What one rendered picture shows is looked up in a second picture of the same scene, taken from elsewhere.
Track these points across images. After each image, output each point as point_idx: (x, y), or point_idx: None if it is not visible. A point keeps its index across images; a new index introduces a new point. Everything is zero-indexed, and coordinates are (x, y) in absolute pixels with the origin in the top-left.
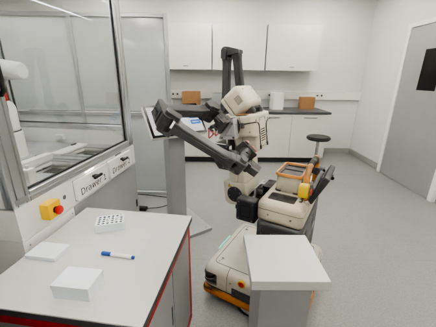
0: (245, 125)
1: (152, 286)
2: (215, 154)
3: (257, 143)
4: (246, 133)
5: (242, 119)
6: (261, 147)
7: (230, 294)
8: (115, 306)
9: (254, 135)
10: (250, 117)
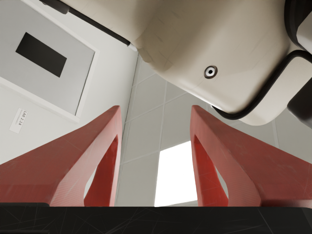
0: (265, 70)
1: None
2: None
3: (93, 13)
4: (222, 38)
5: (307, 73)
6: (46, 4)
7: None
8: None
9: (169, 78)
10: (268, 120)
